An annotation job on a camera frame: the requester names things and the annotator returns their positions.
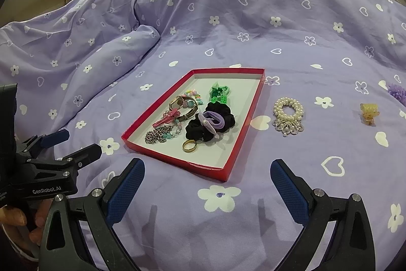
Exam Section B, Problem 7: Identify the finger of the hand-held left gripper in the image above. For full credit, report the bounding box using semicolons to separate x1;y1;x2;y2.
27;144;103;178
24;129;70;152

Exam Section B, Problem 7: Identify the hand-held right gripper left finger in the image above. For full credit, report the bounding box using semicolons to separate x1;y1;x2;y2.
38;158;146;271

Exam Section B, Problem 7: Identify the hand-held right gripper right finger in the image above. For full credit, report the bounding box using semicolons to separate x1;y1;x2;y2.
270;158;376;271

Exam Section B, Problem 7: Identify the silver beaded chain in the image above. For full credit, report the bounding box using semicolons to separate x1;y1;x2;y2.
145;122;184;145

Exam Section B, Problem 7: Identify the purple hair tie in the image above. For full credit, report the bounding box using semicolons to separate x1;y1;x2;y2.
198;110;225;134

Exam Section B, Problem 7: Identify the red cardboard box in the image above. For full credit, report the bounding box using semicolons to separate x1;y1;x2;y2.
121;68;266;183

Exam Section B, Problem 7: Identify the green braided bracelet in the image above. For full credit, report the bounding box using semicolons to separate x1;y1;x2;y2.
209;91;229;105

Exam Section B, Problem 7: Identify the person's left hand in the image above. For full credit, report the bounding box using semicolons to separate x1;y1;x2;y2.
0;199;54;248

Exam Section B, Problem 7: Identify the pink hair clip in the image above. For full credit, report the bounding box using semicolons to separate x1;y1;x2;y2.
153;109;181;129

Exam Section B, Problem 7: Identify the black scrunchie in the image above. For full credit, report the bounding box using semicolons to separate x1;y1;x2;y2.
205;102;237;132
185;117;219;142

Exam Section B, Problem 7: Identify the yellow hair claw clip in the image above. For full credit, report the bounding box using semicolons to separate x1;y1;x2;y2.
359;103;380;125

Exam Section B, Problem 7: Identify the purple scrunchie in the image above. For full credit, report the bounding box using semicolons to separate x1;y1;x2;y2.
387;84;406;106

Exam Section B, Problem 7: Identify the purple flower print blanket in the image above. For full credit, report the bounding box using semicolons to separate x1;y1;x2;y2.
0;0;406;271

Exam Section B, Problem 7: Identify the gold ring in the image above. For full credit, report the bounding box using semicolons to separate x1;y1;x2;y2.
182;139;199;153

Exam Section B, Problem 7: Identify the pearl bracelet with rhinestone charm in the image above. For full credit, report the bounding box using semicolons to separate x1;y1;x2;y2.
273;97;305;137

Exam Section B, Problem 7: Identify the colourful bead bracelet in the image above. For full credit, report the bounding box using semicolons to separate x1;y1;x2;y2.
183;88;204;109

